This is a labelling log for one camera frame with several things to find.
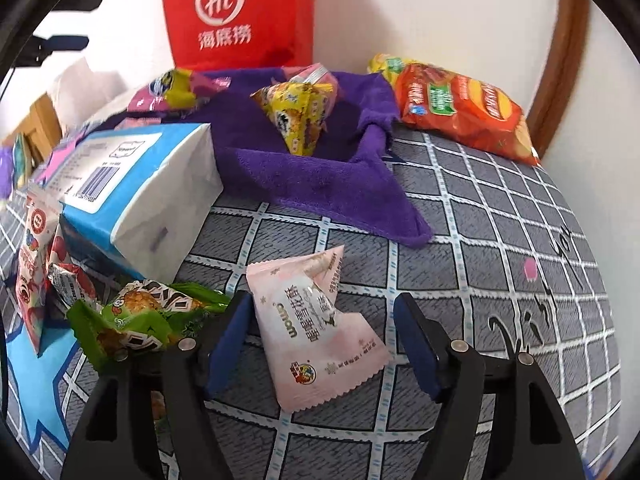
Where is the green snack packet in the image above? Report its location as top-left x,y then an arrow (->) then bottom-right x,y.
66,280 -> 231,374

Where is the pink yellow snack bag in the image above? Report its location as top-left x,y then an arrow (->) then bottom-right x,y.
127,68 -> 231,112

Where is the tall pink strawberry packet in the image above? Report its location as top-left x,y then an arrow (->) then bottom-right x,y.
15,190 -> 62,356

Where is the white red packet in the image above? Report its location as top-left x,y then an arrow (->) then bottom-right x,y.
48,262 -> 99,310

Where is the pale pink triangular packet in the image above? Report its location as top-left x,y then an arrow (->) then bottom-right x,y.
246,246 -> 390,413

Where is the yellow cartoon snack packet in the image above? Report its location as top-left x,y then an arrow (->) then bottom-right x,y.
250,81 -> 335,156

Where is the pink silver-banded snack packet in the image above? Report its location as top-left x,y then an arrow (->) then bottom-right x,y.
282,63 -> 341,114

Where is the white plastic bag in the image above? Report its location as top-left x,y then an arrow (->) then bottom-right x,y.
48,58 -> 127,136

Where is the wooden chair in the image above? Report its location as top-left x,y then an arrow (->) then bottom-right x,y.
1,93 -> 63,165

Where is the blue paper star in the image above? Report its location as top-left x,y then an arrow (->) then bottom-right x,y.
6,320 -> 79,452

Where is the pink paper star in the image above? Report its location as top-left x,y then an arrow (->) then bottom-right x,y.
32,130 -> 88,186

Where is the red paper shopping bag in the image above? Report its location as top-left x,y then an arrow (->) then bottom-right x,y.
163,0 -> 314,70

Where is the blue white tissue box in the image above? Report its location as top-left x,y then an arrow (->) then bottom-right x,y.
44,124 -> 224,284

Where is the purple cloth basket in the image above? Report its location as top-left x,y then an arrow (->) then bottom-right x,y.
114,66 -> 434,250

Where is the yellow chips bag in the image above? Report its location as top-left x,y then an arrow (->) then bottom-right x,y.
367,53 -> 416,76

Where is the orange chips bag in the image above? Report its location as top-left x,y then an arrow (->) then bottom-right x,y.
395,63 -> 539,166

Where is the brown wooden door frame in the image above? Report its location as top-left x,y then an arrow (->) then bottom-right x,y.
527,0 -> 590,157

